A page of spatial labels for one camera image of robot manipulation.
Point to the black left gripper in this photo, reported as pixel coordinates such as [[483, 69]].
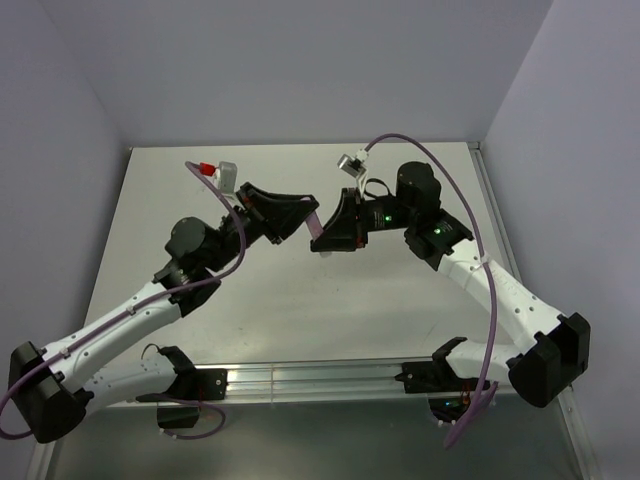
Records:
[[275, 217]]

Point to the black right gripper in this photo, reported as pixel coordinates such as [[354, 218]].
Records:
[[346, 229]]

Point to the purple pen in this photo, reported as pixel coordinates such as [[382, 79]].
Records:
[[314, 226]]

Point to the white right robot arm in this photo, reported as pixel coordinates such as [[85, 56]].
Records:
[[549, 351]]

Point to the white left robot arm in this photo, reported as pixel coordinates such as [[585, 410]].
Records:
[[56, 387]]

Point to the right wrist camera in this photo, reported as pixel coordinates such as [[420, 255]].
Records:
[[354, 166]]

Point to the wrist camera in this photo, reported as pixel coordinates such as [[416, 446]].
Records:
[[354, 166], [225, 177]]

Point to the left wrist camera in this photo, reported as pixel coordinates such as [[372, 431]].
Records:
[[225, 177]]

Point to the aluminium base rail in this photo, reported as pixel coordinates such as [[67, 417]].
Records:
[[331, 381]]

